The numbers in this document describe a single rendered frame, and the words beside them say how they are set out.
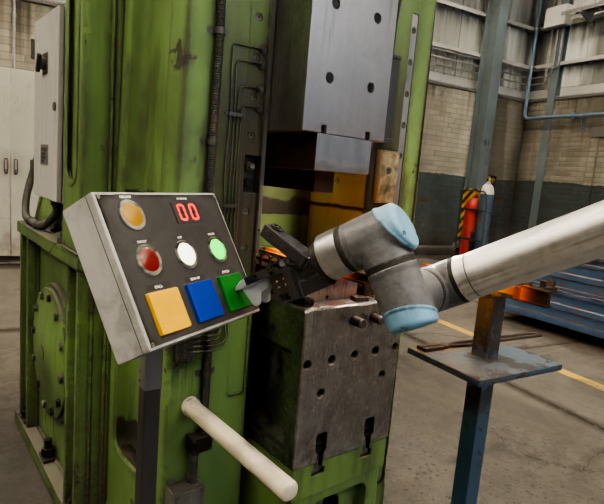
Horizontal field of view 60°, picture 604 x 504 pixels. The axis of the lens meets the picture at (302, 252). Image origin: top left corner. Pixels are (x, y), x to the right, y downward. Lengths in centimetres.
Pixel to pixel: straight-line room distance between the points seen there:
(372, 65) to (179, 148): 57
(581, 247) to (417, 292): 26
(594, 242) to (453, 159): 894
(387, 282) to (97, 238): 48
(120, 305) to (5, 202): 563
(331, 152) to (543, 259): 67
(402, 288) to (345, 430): 79
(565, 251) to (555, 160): 962
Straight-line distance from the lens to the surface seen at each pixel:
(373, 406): 165
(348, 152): 145
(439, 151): 961
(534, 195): 1072
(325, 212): 186
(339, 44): 144
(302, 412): 145
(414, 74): 188
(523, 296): 158
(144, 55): 171
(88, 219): 93
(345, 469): 168
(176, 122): 135
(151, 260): 94
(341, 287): 149
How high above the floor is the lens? 126
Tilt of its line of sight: 8 degrees down
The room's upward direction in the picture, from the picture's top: 5 degrees clockwise
